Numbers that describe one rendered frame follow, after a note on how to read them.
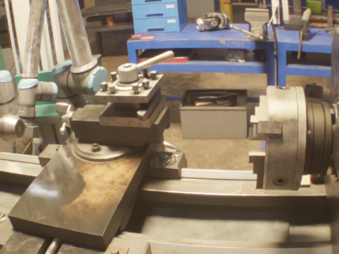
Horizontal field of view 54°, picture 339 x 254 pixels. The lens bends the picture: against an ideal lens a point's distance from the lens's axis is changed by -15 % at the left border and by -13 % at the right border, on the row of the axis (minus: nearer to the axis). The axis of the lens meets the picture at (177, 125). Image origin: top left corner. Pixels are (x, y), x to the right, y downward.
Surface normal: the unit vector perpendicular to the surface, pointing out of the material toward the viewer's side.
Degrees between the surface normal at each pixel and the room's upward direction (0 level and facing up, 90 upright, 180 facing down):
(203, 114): 90
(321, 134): 51
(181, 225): 4
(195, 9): 90
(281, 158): 79
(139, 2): 90
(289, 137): 59
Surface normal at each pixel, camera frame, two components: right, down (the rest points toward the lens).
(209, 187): -0.08, -0.88
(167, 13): -0.21, 0.47
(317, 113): -0.14, -0.71
